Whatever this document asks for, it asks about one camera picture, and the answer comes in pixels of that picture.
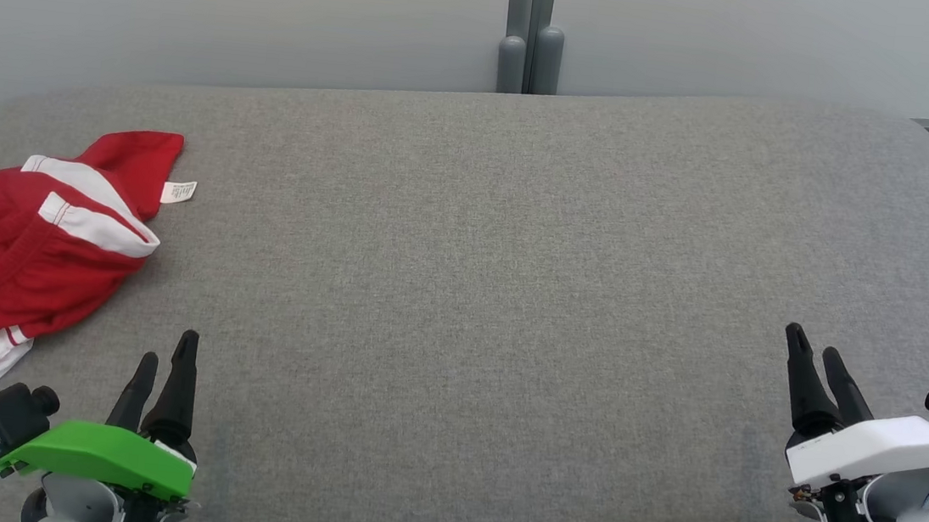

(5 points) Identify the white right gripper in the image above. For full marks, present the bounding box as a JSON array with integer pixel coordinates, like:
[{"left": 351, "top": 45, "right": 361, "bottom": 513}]
[{"left": 771, "top": 323, "right": 929, "bottom": 499}]

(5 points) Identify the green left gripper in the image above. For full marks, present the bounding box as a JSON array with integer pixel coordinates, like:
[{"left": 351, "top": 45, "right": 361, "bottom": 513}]
[{"left": 0, "top": 313, "right": 211, "bottom": 505}]

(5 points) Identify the red t-shirt with white sleeves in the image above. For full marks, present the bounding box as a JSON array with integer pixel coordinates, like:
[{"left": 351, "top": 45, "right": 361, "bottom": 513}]
[{"left": 0, "top": 116, "right": 203, "bottom": 424}]

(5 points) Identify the grey partition post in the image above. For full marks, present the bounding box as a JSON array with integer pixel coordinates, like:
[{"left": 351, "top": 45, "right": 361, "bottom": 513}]
[
  {"left": 495, "top": 0, "right": 534, "bottom": 95},
  {"left": 523, "top": 0, "right": 569, "bottom": 97}
]

